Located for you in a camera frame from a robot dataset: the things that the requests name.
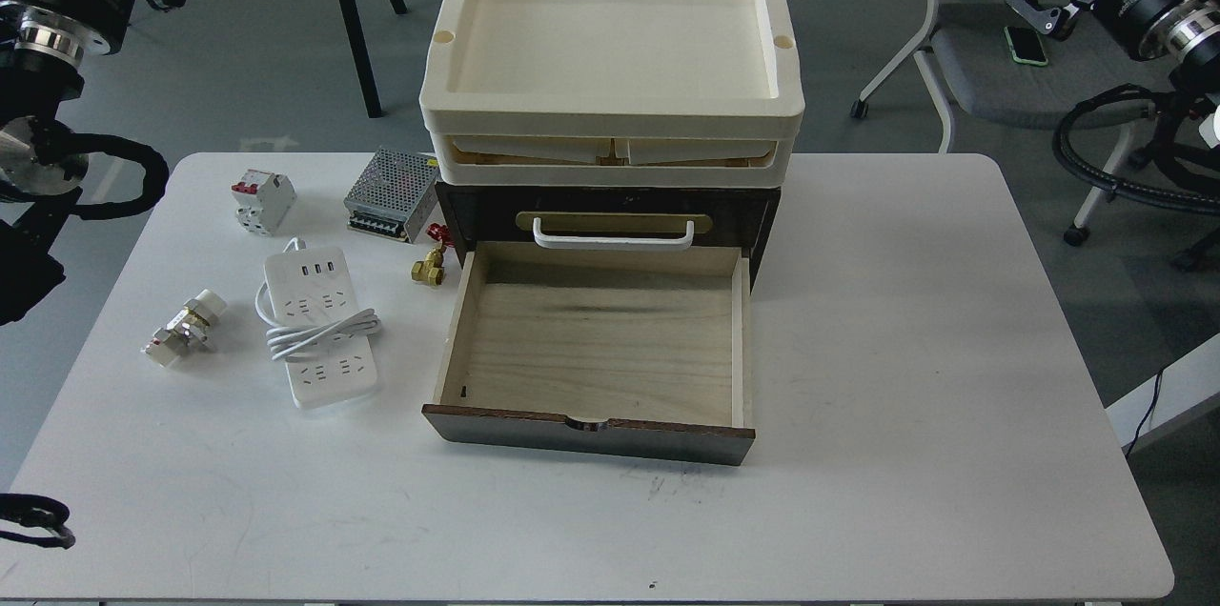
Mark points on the open wooden drawer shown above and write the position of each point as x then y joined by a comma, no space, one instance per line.
603,352

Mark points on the white desk edge with cable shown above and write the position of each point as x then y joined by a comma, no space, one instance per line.
1177,395

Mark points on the metal mesh power supply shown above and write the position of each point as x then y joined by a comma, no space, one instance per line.
394,195

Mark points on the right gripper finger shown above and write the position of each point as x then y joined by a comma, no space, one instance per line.
1054,18

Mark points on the black chair base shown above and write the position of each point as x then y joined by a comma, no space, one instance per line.
1192,257

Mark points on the white red circuit breaker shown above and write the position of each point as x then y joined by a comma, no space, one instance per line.
263,198

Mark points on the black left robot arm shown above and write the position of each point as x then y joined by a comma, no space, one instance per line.
44,162

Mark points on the grey office chair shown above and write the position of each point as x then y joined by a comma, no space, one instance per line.
962,57

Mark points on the white power strip with cable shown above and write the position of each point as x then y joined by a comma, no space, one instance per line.
317,328

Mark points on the green cased smartphone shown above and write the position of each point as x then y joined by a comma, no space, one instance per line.
1025,46

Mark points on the cream plastic stacked tray organizer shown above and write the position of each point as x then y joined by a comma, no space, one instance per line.
613,93

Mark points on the brass valve red handle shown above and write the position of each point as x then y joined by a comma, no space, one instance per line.
429,270

